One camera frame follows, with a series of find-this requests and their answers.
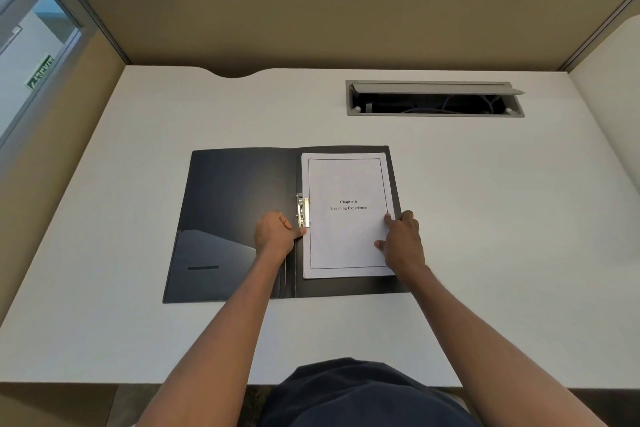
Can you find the person's right hand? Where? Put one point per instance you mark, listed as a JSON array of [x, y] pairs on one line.
[[405, 246]]

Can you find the person's left hand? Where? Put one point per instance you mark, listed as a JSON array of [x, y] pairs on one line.
[[272, 236]]

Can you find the person's left thumb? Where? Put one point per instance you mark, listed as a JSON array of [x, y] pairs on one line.
[[299, 233]]

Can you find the person's right thumb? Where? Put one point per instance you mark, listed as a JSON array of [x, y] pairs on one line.
[[381, 245]]

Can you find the silver metal folder clip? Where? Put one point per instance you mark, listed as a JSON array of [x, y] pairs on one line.
[[303, 209]]

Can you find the white printed paper stack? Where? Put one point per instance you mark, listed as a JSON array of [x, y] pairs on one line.
[[345, 241]]

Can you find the black plastic folder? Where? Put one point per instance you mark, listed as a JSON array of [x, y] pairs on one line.
[[225, 191]]

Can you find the person's right forearm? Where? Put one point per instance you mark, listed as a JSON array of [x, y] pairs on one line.
[[490, 356]]

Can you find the person's left forearm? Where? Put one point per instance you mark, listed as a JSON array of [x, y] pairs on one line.
[[220, 351]]

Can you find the person's dark blue shirt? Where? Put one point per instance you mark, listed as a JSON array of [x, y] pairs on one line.
[[365, 396]]

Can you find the beige desk partition panel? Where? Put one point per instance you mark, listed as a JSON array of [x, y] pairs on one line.
[[350, 16]]

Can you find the beige partition with glass window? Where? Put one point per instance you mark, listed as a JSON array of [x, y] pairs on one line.
[[55, 151]]

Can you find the pale side partition panel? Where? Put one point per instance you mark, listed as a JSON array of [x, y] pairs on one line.
[[612, 91]]

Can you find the green wall sign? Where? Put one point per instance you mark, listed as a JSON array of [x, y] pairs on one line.
[[40, 72]]

